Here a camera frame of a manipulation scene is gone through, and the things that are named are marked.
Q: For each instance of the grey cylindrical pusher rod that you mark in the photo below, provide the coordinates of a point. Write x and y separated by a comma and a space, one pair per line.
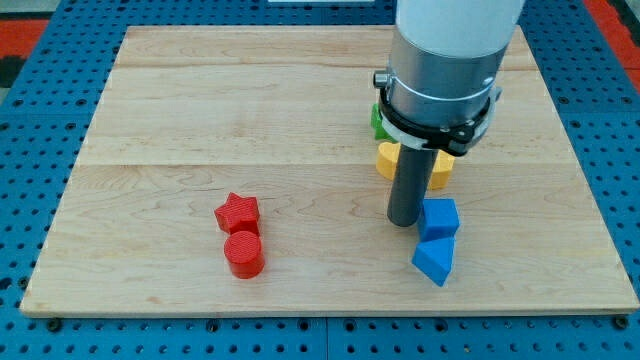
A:
412, 175

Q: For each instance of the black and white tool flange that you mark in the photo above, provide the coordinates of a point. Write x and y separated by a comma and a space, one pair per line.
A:
423, 122

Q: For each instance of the blue cube block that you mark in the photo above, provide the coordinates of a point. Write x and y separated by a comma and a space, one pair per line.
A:
439, 219

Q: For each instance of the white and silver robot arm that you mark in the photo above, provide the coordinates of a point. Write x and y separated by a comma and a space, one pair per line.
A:
438, 91

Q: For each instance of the yellow heart block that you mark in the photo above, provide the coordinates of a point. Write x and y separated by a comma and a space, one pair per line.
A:
387, 159

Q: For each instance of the green block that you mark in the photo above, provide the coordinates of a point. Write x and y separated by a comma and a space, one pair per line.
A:
376, 124

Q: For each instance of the blue triangular prism block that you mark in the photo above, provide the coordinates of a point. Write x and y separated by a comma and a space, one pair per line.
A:
435, 258

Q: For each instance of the red star block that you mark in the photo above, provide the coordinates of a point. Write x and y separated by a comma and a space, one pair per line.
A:
237, 214

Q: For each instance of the red cylinder block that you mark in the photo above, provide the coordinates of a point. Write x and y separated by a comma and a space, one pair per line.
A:
244, 254

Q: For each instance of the light wooden board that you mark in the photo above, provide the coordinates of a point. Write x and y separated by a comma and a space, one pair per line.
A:
191, 114

